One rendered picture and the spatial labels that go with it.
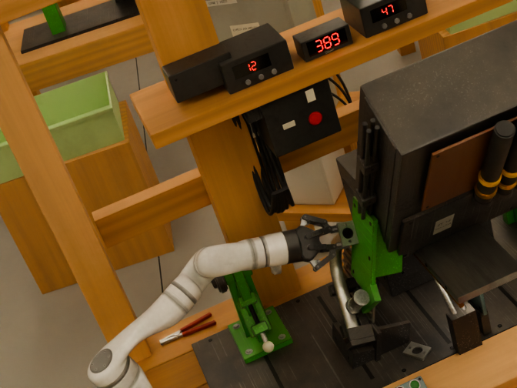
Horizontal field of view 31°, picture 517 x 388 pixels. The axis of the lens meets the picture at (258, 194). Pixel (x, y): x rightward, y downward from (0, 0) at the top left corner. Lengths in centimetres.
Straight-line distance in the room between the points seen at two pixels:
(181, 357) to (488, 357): 79
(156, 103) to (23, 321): 243
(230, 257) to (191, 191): 39
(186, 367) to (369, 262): 61
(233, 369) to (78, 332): 196
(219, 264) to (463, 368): 60
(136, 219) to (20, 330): 211
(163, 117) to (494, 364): 92
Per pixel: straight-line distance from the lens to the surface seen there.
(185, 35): 214
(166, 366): 249
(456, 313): 217
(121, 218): 240
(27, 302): 459
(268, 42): 213
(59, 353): 419
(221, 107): 209
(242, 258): 207
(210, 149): 226
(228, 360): 240
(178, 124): 208
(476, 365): 220
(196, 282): 209
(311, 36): 216
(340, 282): 225
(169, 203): 240
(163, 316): 204
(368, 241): 209
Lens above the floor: 246
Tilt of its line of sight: 32 degrees down
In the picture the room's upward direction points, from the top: 19 degrees counter-clockwise
